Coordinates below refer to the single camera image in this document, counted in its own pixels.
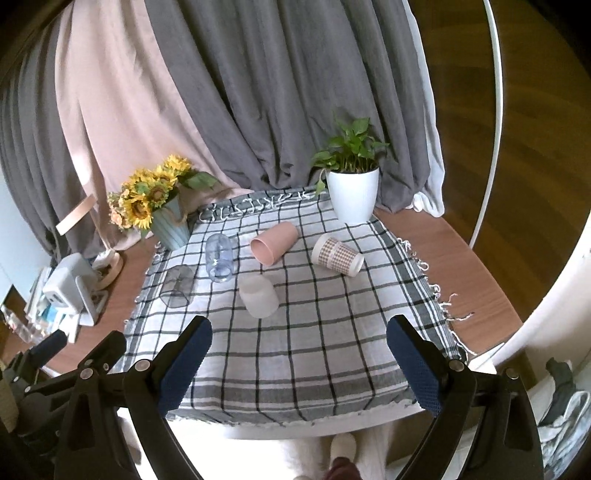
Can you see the white curtain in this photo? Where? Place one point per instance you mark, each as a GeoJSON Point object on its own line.
{"type": "Point", "coordinates": [431, 187]}

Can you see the frosted white cup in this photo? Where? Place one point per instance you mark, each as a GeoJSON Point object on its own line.
{"type": "Point", "coordinates": [258, 297]}

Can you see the clear bluish cup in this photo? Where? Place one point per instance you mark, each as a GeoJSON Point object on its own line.
{"type": "Point", "coordinates": [218, 258]}

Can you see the brown checked white cup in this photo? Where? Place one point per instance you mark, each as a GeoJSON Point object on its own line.
{"type": "Point", "coordinates": [337, 254]}

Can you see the white hoop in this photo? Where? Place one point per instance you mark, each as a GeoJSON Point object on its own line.
{"type": "Point", "coordinates": [497, 115]}

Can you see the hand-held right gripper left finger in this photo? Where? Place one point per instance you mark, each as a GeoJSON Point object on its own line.
{"type": "Point", "coordinates": [184, 364]}

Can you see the pink cup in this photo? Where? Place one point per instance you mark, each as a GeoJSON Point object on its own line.
{"type": "Point", "coordinates": [272, 243]}

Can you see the black white checked cloth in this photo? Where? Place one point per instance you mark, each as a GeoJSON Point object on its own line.
{"type": "Point", "coordinates": [323, 332]}

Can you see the ribbed teal vase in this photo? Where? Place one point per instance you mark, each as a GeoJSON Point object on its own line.
{"type": "Point", "coordinates": [171, 228]}

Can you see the person's leg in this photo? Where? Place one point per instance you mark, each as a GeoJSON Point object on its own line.
{"type": "Point", "coordinates": [344, 468]}

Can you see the white plant pot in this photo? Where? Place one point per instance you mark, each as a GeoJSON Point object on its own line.
{"type": "Point", "coordinates": [353, 194]}

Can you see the round wooden base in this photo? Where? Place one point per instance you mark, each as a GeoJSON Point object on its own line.
{"type": "Point", "coordinates": [111, 272]}

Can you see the white slipper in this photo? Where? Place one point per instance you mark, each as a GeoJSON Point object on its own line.
{"type": "Point", "coordinates": [344, 447]}

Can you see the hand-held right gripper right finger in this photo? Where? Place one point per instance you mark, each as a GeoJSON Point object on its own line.
{"type": "Point", "coordinates": [415, 364]}

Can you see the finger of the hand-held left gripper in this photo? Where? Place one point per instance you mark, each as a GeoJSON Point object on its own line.
{"type": "Point", "coordinates": [110, 346]}
{"type": "Point", "coordinates": [51, 344]}

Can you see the pink curtain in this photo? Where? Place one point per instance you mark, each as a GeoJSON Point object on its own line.
{"type": "Point", "coordinates": [124, 101]}

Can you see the grey white clothes pile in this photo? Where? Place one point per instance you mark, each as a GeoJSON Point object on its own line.
{"type": "Point", "coordinates": [565, 406]}

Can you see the white grey device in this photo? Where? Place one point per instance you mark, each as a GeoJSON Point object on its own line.
{"type": "Point", "coordinates": [69, 286]}

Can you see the green leafy plant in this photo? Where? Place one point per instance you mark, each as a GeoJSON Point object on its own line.
{"type": "Point", "coordinates": [351, 150]}

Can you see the light wooden strip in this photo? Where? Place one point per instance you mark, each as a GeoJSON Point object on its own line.
{"type": "Point", "coordinates": [76, 214]}

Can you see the grey curtain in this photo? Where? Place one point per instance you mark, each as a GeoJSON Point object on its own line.
{"type": "Point", "coordinates": [286, 92]}
{"type": "Point", "coordinates": [32, 161]}

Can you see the clear grey cup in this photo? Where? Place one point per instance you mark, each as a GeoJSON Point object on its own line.
{"type": "Point", "coordinates": [178, 288]}

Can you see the sunflower bouquet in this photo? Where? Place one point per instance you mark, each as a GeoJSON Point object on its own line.
{"type": "Point", "coordinates": [147, 194]}

